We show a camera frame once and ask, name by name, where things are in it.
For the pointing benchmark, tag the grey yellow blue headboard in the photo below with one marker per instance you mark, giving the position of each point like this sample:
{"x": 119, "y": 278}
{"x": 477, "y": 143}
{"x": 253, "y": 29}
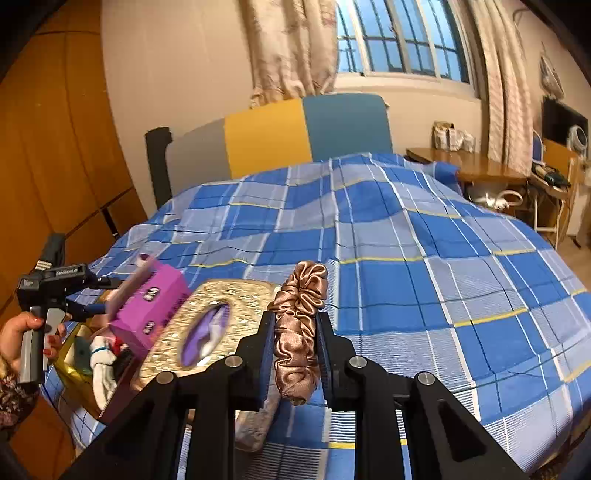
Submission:
{"x": 263, "y": 138}

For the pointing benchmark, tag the purple carton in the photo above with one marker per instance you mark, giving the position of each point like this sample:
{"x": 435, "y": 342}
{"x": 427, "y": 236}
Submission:
{"x": 157, "y": 300}

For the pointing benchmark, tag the ornate gold tissue box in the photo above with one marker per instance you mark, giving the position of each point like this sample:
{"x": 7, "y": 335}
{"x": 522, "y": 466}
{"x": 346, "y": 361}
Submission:
{"x": 244, "y": 300}

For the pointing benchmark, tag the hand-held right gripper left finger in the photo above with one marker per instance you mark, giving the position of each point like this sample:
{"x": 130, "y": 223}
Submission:
{"x": 265, "y": 369}

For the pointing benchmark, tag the wooden desk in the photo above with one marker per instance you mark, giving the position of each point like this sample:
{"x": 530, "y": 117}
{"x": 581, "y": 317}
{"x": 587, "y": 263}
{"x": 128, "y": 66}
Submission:
{"x": 475, "y": 164}

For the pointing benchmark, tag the black monitor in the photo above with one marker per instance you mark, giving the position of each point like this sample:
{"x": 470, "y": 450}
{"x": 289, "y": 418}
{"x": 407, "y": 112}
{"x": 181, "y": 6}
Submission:
{"x": 556, "y": 120}

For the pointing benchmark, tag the brown satin scrunchie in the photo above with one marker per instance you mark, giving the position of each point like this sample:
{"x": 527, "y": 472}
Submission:
{"x": 295, "y": 341}

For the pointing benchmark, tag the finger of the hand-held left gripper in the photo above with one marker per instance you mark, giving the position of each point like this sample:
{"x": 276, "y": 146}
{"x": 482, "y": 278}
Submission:
{"x": 104, "y": 281}
{"x": 92, "y": 308}

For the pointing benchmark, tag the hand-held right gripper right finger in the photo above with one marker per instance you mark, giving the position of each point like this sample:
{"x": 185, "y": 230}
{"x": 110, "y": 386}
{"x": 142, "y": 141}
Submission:
{"x": 323, "y": 369}

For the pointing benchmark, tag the wooden wardrobe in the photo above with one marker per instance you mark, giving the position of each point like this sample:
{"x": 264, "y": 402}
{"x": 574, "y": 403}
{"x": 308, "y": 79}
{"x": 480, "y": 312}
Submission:
{"x": 55, "y": 138}

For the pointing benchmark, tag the person's left forearm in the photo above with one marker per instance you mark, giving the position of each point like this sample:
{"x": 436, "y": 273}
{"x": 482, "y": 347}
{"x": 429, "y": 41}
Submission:
{"x": 16, "y": 401}

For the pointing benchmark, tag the person's left hand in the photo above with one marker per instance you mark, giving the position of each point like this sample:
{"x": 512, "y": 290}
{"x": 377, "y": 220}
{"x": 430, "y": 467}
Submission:
{"x": 14, "y": 337}

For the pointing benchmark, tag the hanging bag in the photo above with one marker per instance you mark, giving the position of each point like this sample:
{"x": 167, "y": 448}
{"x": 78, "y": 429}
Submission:
{"x": 551, "y": 76}

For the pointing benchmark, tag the gold tin box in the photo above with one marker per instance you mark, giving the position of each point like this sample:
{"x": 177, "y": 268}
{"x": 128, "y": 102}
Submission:
{"x": 74, "y": 378}

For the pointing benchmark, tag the white desk fan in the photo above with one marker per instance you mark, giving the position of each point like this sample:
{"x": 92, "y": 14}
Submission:
{"x": 579, "y": 137}

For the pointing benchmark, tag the white towel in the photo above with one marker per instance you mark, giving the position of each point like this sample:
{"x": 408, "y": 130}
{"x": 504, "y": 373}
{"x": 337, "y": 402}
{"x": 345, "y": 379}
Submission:
{"x": 104, "y": 383}

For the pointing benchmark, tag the wooden chair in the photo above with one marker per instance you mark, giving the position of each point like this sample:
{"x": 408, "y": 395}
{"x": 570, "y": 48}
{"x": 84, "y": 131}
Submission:
{"x": 558, "y": 159}

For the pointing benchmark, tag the beige patterned curtain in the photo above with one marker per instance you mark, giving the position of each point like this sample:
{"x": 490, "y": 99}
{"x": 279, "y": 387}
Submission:
{"x": 291, "y": 50}
{"x": 503, "y": 92}

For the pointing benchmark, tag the barred window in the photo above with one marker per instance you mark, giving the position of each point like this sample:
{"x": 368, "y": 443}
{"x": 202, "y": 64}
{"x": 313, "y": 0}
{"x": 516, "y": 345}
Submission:
{"x": 406, "y": 41}

